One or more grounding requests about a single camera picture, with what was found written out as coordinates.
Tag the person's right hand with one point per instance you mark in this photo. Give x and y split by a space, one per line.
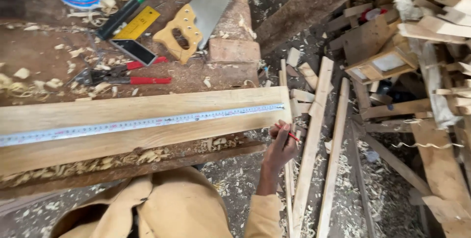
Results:
281 146

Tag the person's right fingers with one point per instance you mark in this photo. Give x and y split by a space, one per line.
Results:
280 127

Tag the red pencil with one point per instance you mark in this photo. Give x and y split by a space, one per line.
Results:
288 132

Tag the long thin wooden batten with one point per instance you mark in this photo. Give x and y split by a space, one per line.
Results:
333 164
312 146

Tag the brown wooden block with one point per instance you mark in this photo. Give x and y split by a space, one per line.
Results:
233 32

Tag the dark wide wooden board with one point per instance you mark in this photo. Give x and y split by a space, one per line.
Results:
312 4

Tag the heap of scrap wood offcuts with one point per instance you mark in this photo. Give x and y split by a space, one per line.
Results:
404 68

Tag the tan work coat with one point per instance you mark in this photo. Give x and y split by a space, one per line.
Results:
165 208

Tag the light wooden plank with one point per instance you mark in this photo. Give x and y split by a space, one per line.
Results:
139 129

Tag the white measuring tape blade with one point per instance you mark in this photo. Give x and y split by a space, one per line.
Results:
139 123

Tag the pile of wood shavings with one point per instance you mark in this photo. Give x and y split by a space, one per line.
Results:
121 159

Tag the yellow and black try square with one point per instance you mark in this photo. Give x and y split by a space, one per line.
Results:
137 35

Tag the wooden workbench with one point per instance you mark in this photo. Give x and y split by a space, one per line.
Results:
110 65

